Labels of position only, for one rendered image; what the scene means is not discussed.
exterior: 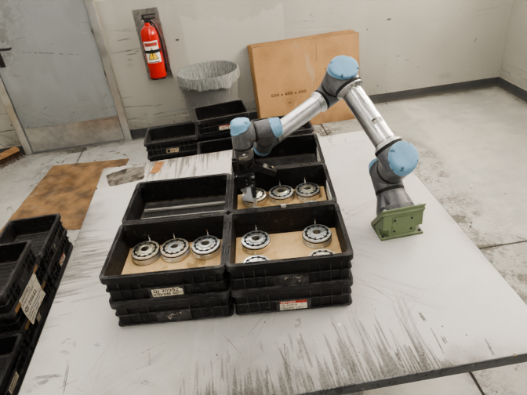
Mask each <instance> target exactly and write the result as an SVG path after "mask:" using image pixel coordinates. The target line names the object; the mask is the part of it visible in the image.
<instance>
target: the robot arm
mask: <svg viewBox="0 0 527 395"><path fill-rule="evenodd" d="M358 72H359V66H358V63H357V61H356V60H355V59H353V58H352V57H350V56H336V57H335V58H333V59H332V60H331V61H330V63H329V65H328V67H327V70H326V73H325V75H324V78H323V79H322V83H321V84H320V86H319V87H318V88H317V89H316V90H315V91H314V92H312V94H311V97H310V98H309V99H307V100H306V101H304V102H303V103H301V105H299V106H298V107H296V108H295V109H294V110H292V111H291V112H289V113H288V114H287V115H286V116H284V117H283V118H281V119H279V118H268V119H264V120H260V121H253V122H250V121H249V119H248V118H235V119H233V120H232V121H231V123H230V128H231V139H232V144H233V150H234V158H232V159H231V162H232V167H233V172H234V183H235V188H236V189H241V192H243V193H246V194H245V195H243V196H242V200H243V201H251V202H254V207H256V204H257V199H256V187H255V184H256V179H255V171H258V172H262V173H264V174H267V175H269V176H275V174H276V172H277V171H276V169H275V167H274V166H272V165H268V164H265V163H263V162H260V161H256V160H254V157H253V156H254V153H253V150H254V151H255V153H256V154H257V155H259V156H266V155H268V154H269V153H270V152H271V149H272V148H273V147H275V146H276V145H277V144H279V143H280V142H281V141H283V140H284V139H285V138H286V137H288V136H289V135H291V134H292V133H293V132H295V131H296V130H297V129H298V128H300V127H301V126H302V125H304V124H305V123H307V122H308V121H309V120H311V119H312V118H313V117H314V116H315V115H317V114H318V113H320V112H321V111H322V112H324V111H327V110H328V109H329V108H330V107H332V106H333V105H334V104H336V103H337V102H339V101H340V100H344V101H345V103H346V105H347V106H348V107H349V109H350V110H351V112H352V114H353V115H354V116H355V118H356V119H357V121H358V123H359V124H360V126H361V127H362V129H363V130H364V132H365V134H366V135H367V136H368V138H369V139H370V141H371V142H372V144H373V146H374V147H375V148H376V150H375V156H376V158H374V159H372V160H371V162H370V163H369V175H370V177H371V180H372V183H373V188H374V191H375V194H376V216H378V215H379V214H380V213H381V212H382V211H383V210H391V209H395V208H403V207H408V206H413V205H414V203H413V201H412V199H411V198H410V197H409V195H408V194H407V193H406V191H405V188H404V184H403V182H402V180H403V179H404V178H405V177H406V176H407V175H409V174H410V173H411V172H412V171H413V170H414V168H415V167H416V166H417V164H418V161H419V155H418V152H417V150H416V148H415V147H414V146H413V145H412V144H411V143H407V142H406V141H403V139H402V138H401V137H399V136H395V135H394V133H393V132H392V131H391V129H390V128H389V126H388V125H387V123H386V122H385V121H384V119H383V117H382V116H381V114H380V112H379V111H378V110H377V109H376V107H375V105H374V104H373V102H372V101H371V99H370V98H369V97H368V95H367V94H366V92H365V90H364V89H363V88H362V84H363V80H362V79H361V77H360V76H359V74H358Z"/></svg>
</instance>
